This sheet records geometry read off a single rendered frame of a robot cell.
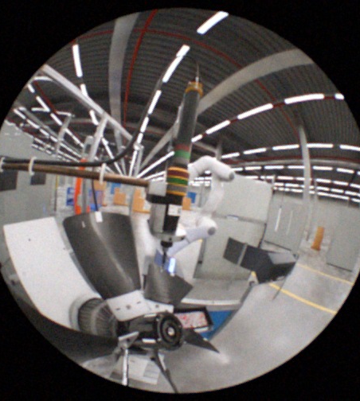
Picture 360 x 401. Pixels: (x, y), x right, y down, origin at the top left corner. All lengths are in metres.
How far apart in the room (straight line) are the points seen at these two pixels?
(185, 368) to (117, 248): 1.43
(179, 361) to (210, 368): 0.33
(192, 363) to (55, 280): 1.40
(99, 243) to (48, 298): 0.29
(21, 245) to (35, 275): 0.09
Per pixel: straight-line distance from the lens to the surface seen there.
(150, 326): 0.29
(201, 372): 1.59
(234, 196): 2.15
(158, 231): 0.23
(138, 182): 0.21
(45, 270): 0.47
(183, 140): 0.25
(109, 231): 0.35
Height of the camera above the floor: 1.52
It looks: 3 degrees down
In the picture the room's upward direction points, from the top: 10 degrees clockwise
